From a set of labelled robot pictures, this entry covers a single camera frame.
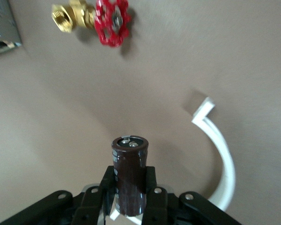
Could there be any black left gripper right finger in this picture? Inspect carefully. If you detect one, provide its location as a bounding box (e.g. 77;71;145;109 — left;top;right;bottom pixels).
141;165;168;225

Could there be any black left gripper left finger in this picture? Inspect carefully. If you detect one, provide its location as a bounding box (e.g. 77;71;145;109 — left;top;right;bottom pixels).
71;165;118;225

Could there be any tall dark brown capacitor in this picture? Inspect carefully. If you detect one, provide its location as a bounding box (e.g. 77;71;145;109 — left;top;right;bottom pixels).
111;135;149;216

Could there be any brass valve with red handwheel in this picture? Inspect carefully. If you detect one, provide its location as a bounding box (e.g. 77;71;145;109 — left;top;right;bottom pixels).
51;0;132;48

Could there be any metal mesh power supply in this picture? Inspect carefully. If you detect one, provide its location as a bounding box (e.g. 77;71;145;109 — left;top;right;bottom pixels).
0;0;23;58

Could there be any white curved plastic bracket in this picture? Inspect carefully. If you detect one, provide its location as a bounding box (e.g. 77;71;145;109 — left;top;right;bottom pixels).
109;97;237;222

